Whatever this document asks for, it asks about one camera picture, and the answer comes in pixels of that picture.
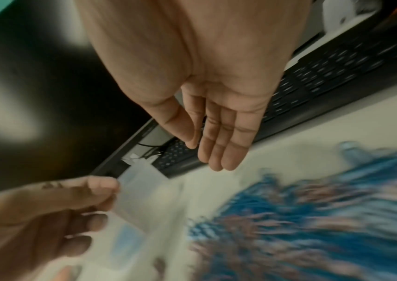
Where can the person's left hand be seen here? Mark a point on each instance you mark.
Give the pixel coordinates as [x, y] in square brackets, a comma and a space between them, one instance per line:
[28, 219]

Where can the person's right hand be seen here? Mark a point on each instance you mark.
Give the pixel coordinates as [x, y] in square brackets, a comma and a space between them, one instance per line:
[201, 55]

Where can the heap of sorted blue paperclips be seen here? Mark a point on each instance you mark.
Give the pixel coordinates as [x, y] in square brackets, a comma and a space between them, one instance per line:
[127, 244]

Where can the translucent plastic divided container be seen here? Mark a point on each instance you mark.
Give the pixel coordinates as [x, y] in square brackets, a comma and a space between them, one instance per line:
[149, 197]

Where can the pile of blue pink paperclips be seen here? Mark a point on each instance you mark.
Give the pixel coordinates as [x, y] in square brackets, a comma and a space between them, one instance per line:
[306, 219]

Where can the black keyboard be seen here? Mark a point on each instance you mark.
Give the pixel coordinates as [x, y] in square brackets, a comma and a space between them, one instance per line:
[323, 82]

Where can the black computer monitor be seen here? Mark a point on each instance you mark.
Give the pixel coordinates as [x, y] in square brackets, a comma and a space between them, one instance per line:
[45, 96]

